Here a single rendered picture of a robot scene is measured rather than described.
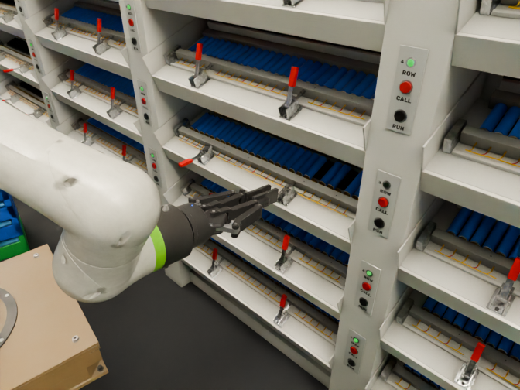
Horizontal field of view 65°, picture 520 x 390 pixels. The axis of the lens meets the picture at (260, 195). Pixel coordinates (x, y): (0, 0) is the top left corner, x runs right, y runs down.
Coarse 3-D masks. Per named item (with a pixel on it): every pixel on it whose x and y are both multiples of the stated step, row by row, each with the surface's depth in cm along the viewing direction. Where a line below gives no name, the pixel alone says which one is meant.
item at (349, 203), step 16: (208, 144) 104; (224, 144) 102; (224, 160) 100; (240, 160) 99; (256, 160) 95; (288, 176) 89; (304, 192) 87; (320, 192) 84; (336, 192) 83; (336, 208) 82; (352, 208) 81
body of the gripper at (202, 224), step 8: (184, 208) 66; (192, 208) 67; (200, 208) 68; (216, 208) 73; (192, 216) 66; (200, 216) 67; (208, 216) 70; (224, 216) 71; (192, 224) 65; (200, 224) 66; (208, 224) 67; (216, 224) 68; (200, 232) 66; (208, 232) 67; (216, 232) 69; (200, 240) 67
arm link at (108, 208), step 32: (0, 128) 44; (32, 128) 45; (0, 160) 44; (32, 160) 44; (64, 160) 44; (96, 160) 46; (32, 192) 44; (64, 192) 44; (96, 192) 44; (128, 192) 45; (64, 224) 45; (96, 224) 44; (128, 224) 45; (96, 256) 48; (128, 256) 50
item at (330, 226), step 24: (192, 120) 116; (168, 144) 112; (192, 144) 109; (192, 168) 108; (216, 168) 101; (240, 168) 99; (288, 216) 88; (312, 216) 84; (336, 216) 82; (336, 240) 81
